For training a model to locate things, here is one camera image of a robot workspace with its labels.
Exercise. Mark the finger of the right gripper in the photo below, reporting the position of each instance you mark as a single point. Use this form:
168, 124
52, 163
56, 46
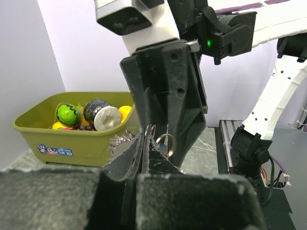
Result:
186, 128
148, 78

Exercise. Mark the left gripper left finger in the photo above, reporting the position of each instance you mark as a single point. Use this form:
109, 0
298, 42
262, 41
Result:
73, 199

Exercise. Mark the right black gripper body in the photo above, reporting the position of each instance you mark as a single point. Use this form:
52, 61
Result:
202, 32

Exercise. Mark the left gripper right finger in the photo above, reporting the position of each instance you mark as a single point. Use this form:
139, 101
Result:
167, 199

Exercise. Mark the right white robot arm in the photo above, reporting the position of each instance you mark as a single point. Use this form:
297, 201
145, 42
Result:
285, 21

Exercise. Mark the yellow lemon toy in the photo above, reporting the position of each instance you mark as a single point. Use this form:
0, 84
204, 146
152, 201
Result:
124, 111

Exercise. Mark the black tin can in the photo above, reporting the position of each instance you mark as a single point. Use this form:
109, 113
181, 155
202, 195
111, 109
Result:
101, 114

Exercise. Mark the dark grapes toy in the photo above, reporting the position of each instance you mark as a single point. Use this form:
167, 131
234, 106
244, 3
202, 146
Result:
84, 127

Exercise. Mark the olive green plastic bin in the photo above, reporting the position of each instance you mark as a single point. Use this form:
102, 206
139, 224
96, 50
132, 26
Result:
75, 147

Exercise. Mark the green watermelon toy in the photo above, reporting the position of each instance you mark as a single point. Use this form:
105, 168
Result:
68, 114

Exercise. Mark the yellow banana toy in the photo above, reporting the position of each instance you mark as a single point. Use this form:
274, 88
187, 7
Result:
61, 126

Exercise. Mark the aluminium rail frame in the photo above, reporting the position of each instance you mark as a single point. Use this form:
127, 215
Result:
289, 147

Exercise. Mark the black mounting base plate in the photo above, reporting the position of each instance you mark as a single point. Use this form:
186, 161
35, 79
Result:
271, 203

